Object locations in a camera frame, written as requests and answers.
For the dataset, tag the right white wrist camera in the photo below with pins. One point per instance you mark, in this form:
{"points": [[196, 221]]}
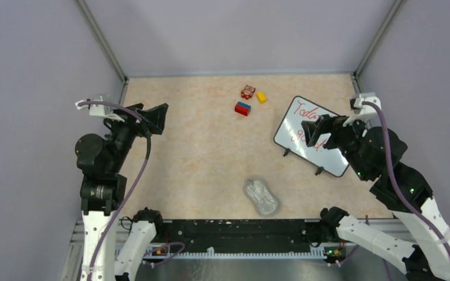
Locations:
{"points": [[363, 106]]}

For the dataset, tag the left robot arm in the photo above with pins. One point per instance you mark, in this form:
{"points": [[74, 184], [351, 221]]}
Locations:
{"points": [[103, 189]]}

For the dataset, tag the red owl toy block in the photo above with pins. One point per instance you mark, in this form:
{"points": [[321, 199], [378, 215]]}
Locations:
{"points": [[247, 92]]}

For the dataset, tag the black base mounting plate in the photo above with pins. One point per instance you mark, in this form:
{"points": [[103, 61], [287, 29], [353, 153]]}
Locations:
{"points": [[243, 236]]}

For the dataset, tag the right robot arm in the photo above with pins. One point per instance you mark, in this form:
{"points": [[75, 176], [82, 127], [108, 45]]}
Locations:
{"points": [[375, 155]]}

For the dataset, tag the white cable duct strip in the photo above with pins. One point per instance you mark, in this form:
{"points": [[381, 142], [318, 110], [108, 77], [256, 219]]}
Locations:
{"points": [[315, 253]]}

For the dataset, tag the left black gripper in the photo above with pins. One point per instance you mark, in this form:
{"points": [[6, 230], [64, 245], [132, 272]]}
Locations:
{"points": [[156, 118]]}

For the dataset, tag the yellow toy brick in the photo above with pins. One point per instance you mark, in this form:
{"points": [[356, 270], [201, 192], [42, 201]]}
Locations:
{"points": [[261, 98]]}

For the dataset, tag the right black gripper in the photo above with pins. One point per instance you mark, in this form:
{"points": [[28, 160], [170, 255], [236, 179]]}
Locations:
{"points": [[312, 130]]}

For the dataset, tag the aluminium frame rail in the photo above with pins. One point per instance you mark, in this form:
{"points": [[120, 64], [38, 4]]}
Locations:
{"points": [[72, 265]]}

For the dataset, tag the red and blue toy brick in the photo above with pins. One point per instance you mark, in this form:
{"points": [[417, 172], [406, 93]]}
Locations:
{"points": [[242, 108]]}

